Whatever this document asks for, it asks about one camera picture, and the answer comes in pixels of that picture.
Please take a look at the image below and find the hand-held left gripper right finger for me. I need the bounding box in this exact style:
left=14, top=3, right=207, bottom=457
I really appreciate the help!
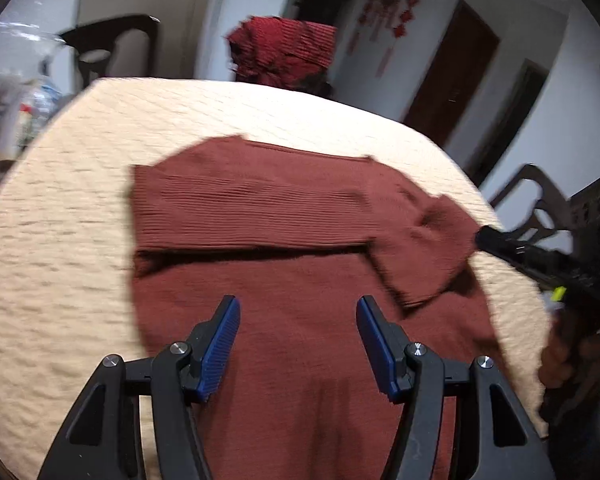
left=356, top=295, right=556, bottom=480

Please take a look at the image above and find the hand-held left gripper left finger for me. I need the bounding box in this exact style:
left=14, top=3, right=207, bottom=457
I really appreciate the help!
left=37, top=295, right=241, bottom=480

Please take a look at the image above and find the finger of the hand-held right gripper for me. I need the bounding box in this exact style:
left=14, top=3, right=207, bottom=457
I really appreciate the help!
left=472, top=225, right=548, bottom=283

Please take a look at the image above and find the rust red knit sweater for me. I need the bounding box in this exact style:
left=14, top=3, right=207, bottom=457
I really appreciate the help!
left=129, top=134, right=511, bottom=480

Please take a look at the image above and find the person's right forearm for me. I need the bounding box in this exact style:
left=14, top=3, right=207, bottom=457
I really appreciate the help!
left=537, top=330, right=600, bottom=443

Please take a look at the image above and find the person's right hand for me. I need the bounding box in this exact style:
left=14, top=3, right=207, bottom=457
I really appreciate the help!
left=537, top=305, right=600, bottom=396

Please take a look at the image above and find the dark carved wooden chair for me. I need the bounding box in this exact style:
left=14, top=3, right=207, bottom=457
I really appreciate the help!
left=487, top=162, right=576, bottom=246

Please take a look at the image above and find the brown wooden door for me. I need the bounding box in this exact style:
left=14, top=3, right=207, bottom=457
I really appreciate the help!
left=402, top=0, right=501, bottom=146

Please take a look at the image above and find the beige quilted table cover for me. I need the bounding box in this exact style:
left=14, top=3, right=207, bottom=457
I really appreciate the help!
left=0, top=76, right=553, bottom=480

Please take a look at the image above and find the red plaid shirt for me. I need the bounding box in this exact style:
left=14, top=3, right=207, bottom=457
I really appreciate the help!
left=226, top=16, right=338, bottom=92

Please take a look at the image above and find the black dining chair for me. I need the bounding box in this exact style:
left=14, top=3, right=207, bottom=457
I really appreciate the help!
left=59, top=14, right=160, bottom=92

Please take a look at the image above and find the grey tall cabinet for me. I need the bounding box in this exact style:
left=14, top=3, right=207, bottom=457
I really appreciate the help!
left=77, top=0, right=233, bottom=81

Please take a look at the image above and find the clear plastic bag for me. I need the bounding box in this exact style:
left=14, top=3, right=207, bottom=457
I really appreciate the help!
left=0, top=20, right=71, bottom=96

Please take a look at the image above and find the dark wooden door frame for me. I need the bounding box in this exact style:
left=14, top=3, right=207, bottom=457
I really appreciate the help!
left=467, top=59, right=551, bottom=186

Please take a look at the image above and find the red hanging wall ornament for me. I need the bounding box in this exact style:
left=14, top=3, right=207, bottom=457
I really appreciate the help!
left=347, top=0, right=402, bottom=78
left=392, top=0, right=428, bottom=41

